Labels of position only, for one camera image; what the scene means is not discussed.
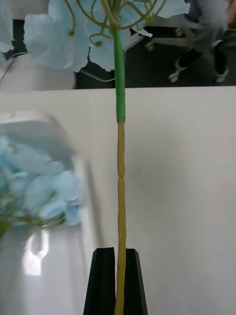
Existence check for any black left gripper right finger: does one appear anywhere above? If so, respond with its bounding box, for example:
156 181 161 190
122 248 148 315

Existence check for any pale blue hydrangea flower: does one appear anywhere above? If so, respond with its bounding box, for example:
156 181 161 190
0 0 191 315
0 137 82 237

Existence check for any thin white cable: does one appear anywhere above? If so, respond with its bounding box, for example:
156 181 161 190
80 70 117 83

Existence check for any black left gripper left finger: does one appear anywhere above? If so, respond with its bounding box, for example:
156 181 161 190
83 248 117 315

